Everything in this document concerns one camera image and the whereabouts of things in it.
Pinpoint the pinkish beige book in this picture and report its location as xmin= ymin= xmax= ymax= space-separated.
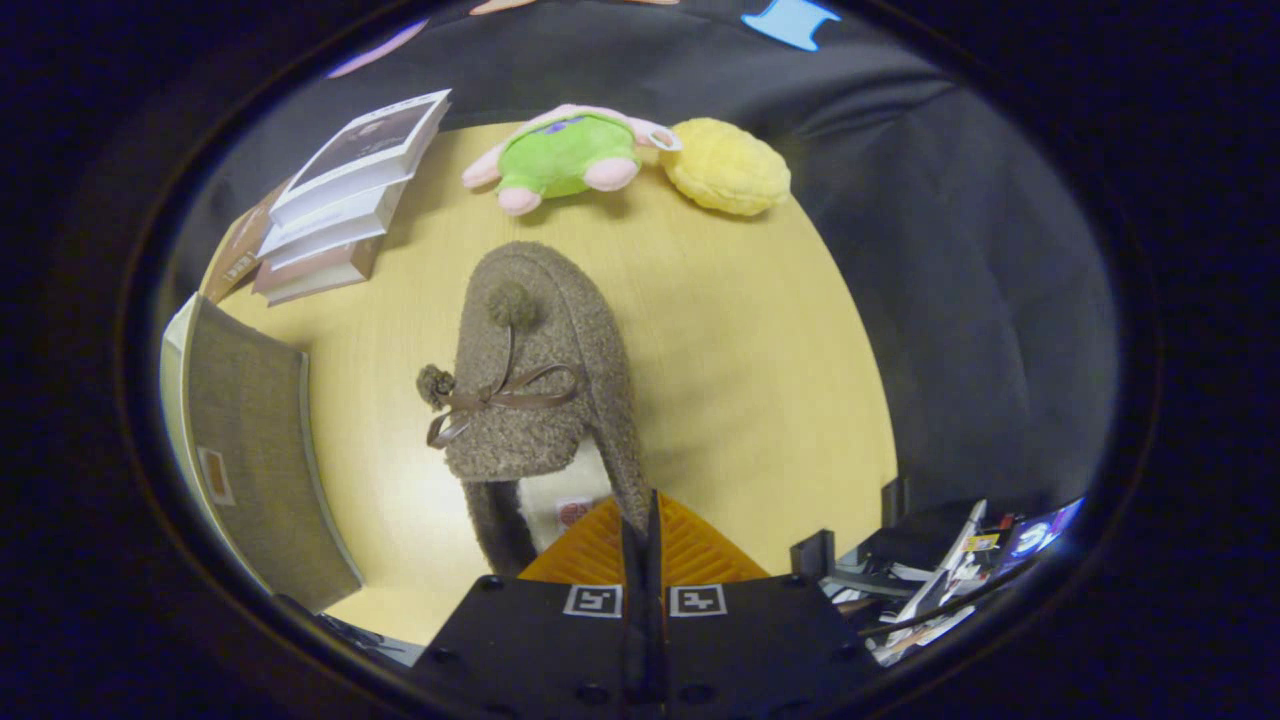
xmin=251 ymin=235 xmax=385 ymax=307

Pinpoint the plain white book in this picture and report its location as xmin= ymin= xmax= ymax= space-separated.
xmin=257 ymin=183 xmax=408 ymax=271

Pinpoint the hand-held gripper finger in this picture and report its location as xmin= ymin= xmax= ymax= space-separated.
xmin=645 ymin=488 xmax=901 ymax=720
xmin=400 ymin=495 xmax=649 ymax=720

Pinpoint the brown cover book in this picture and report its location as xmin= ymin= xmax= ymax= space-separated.
xmin=203 ymin=180 xmax=293 ymax=305

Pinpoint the computer monitor screen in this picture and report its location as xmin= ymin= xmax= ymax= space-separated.
xmin=1003 ymin=497 xmax=1087 ymax=563

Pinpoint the brown fuzzy slipper shoe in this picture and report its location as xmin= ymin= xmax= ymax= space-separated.
xmin=417 ymin=240 xmax=653 ymax=579

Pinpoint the white book with portrait cover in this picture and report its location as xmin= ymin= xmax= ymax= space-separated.
xmin=268 ymin=89 xmax=453 ymax=229

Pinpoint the black backdrop cloth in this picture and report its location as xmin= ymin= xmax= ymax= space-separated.
xmin=175 ymin=0 xmax=1119 ymax=526

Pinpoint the grey fabric storage box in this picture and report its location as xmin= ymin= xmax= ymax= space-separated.
xmin=160 ymin=292 xmax=364 ymax=614

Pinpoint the green and pink plush toy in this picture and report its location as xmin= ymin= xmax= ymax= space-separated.
xmin=461 ymin=103 xmax=684 ymax=217

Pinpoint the white paper clutter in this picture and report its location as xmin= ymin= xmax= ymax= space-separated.
xmin=872 ymin=499 xmax=993 ymax=661

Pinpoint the yellow round plush toy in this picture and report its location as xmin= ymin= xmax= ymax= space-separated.
xmin=660 ymin=117 xmax=792 ymax=217

